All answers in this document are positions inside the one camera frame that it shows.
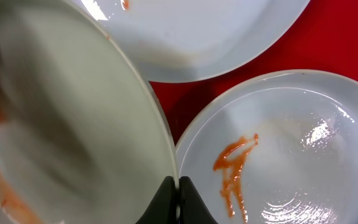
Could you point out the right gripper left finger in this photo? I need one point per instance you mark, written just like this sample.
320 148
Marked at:
163 207

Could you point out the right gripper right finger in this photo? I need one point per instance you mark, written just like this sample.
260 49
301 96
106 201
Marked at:
192 208

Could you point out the light blue plate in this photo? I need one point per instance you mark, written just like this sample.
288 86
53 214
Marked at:
82 137
178 41
278 148

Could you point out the red plastic tray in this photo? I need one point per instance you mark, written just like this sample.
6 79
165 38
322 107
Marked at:
325 37

